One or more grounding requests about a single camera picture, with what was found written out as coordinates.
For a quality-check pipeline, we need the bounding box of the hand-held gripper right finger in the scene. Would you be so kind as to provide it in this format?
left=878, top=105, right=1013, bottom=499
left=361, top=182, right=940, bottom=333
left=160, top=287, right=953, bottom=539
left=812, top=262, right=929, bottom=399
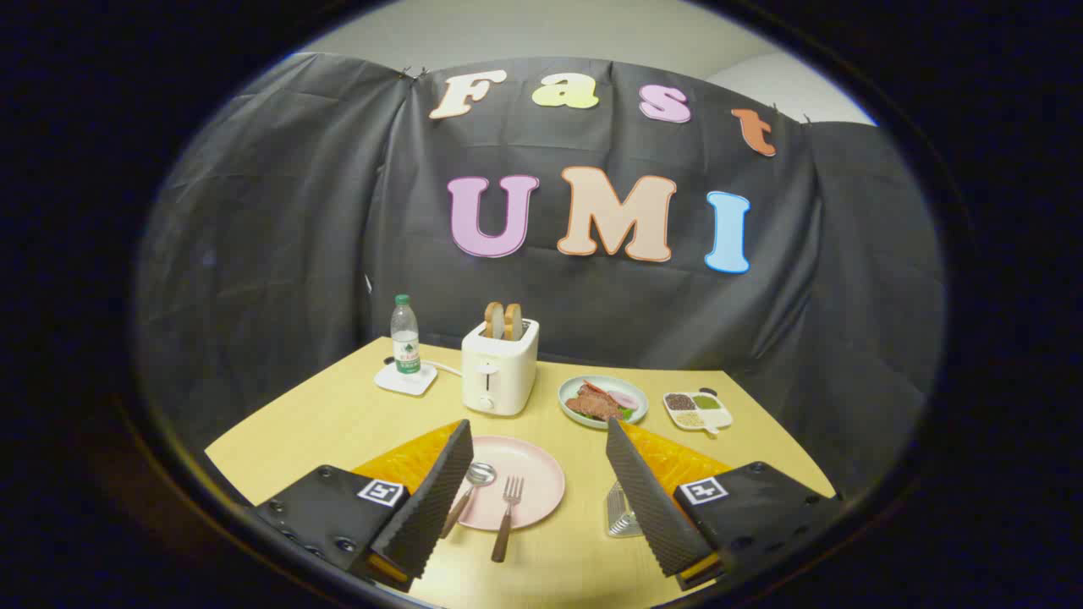
left=604, top=417, right=847, bottom=593

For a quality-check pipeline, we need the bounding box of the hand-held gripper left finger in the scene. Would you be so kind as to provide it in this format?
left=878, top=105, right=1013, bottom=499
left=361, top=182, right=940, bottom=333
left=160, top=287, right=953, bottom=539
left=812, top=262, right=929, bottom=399
left=252, top=419, right=476, bottom=593

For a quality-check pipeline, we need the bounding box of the wooden handled metal spoon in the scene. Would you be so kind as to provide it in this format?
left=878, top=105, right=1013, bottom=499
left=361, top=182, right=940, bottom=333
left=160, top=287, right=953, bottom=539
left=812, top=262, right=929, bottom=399
left=440, top=462, right=498, bottom=540

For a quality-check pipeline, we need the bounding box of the wooden handled metal fork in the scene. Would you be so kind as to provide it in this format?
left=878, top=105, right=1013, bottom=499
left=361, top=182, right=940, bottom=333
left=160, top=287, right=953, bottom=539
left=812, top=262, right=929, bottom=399
left=492, top=475, right=525, bottom=564

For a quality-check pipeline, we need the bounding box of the white divided condiment dish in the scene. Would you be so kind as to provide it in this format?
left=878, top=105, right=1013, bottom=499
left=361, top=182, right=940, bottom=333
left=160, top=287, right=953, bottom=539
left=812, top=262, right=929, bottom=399
left=662, top=389, right=734, bottom=436

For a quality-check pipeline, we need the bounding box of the light green plate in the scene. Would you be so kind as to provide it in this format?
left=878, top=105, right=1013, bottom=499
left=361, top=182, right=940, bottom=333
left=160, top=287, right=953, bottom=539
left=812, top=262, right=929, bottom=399
left=558, top=376, right=650, bottom=430

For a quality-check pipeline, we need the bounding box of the pink round plate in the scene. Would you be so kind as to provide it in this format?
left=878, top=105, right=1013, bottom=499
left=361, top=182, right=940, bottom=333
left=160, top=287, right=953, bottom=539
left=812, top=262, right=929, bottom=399
left=440, top=436, right=566, bottom=532

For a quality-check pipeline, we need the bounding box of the brown cooked meat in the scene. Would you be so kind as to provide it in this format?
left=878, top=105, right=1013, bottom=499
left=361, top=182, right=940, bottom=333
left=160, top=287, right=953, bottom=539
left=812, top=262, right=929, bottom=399
left=565, top=384, right=625, bottom=422

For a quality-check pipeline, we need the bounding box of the white square coaster tray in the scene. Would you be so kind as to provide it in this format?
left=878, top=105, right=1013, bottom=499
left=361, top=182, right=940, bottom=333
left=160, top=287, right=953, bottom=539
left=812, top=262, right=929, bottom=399
left=374, top=359, right=439, bottom=397

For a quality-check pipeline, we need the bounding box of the white toaster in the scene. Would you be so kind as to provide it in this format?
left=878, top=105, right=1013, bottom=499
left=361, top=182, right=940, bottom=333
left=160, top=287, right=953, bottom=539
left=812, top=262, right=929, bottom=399
left=461, top=318, right=541, bottom=416

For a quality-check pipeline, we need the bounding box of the clear plastic water bottle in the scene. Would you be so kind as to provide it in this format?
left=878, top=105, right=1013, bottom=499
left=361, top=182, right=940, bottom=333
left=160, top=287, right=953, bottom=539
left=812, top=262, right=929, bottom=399
left=390, top=294, right=422, bottom=376

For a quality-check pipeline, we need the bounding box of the black backdrop cloth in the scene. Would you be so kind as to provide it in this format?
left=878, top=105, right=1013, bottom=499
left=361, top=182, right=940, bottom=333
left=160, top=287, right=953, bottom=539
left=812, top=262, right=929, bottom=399
left=135, top=52, right=947, bottom=500

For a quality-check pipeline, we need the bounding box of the metal wire cutlery rack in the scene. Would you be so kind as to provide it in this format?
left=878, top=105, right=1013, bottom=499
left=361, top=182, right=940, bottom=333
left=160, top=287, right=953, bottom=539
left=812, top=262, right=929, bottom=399
left=606, top=480, right=644, bottom=539

